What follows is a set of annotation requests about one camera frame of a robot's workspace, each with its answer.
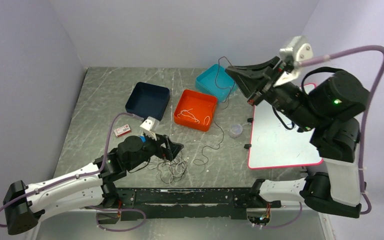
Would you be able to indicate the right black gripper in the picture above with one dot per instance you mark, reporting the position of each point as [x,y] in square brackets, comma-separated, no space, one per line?
[251,77]

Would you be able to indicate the small blue object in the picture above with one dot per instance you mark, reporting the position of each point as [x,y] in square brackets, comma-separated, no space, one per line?
[143,139]

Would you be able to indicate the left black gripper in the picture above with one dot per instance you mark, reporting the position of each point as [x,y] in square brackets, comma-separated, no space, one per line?
[163,152]

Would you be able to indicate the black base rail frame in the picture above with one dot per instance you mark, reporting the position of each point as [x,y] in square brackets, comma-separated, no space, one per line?
[131,204]

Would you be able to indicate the pink framed whiteboard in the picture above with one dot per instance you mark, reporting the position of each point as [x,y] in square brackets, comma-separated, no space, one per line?
[273,146]

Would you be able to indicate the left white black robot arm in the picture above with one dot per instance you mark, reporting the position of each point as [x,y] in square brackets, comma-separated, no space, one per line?
[25,205]

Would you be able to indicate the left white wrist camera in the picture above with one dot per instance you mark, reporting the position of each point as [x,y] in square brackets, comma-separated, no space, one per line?
[149,126]

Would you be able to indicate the red white small box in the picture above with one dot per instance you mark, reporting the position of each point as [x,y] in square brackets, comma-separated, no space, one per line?
[121,131]

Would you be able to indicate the dark navy square bin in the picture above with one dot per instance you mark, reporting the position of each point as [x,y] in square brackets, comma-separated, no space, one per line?
[148,100]

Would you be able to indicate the teal square bin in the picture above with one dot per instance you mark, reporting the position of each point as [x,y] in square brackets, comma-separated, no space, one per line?
[216,82]

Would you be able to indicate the orange square bin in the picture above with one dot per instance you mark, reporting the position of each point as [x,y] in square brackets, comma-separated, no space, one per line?
[195,110]

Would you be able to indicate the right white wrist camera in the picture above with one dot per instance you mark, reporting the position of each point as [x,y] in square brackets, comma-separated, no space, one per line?
[297,49]

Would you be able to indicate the clear small round container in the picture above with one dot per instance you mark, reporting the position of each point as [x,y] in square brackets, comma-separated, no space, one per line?
[235,130]

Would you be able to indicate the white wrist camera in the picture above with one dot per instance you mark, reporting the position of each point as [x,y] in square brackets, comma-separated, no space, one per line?
[149,126]
[297,49]

